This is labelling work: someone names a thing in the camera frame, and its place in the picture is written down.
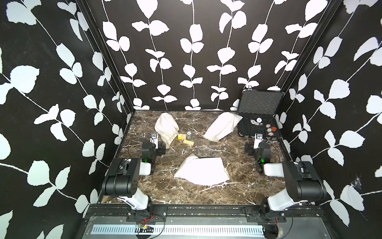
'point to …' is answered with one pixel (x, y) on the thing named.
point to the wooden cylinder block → (190, 143)
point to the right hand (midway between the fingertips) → (253, 139)
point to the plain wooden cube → (184, 136)
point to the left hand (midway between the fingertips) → (156, 138)
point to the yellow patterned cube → (180, 136)
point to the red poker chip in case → (273, 129)
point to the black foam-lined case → (256, 109)
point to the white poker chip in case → (259, 120)
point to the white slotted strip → (183, 229)
